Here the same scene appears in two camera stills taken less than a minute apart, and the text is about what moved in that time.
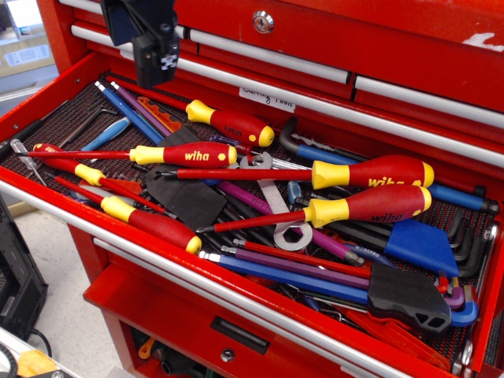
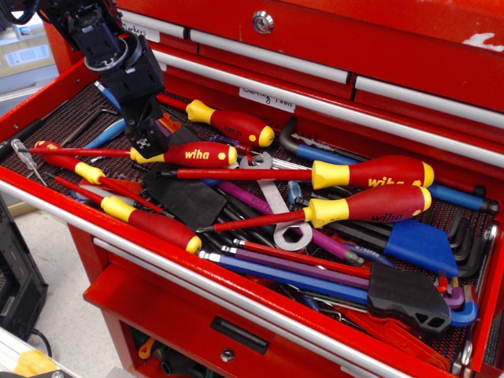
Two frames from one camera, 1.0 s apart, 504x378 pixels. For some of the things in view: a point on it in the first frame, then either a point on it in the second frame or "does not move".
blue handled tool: [107, 135] does not move
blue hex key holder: [422, 245] does not move
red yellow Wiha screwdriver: [189, 154] does not move
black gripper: [156, 58] to [133, 74]
